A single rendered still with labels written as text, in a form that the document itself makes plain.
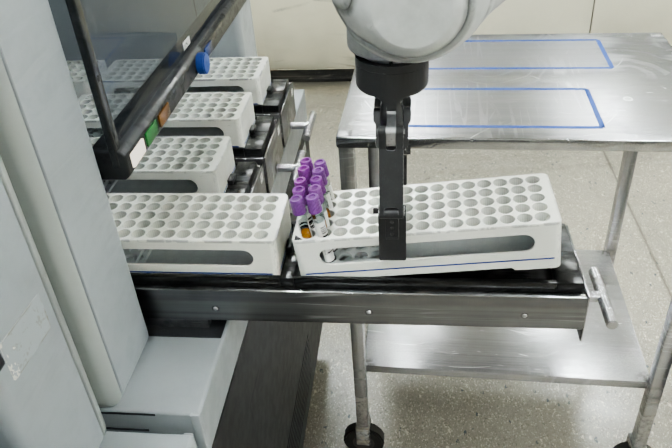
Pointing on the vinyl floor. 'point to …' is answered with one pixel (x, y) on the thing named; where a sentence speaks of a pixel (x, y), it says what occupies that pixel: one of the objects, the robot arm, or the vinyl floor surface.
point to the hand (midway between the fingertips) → (393, 214)
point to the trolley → (529, 344)
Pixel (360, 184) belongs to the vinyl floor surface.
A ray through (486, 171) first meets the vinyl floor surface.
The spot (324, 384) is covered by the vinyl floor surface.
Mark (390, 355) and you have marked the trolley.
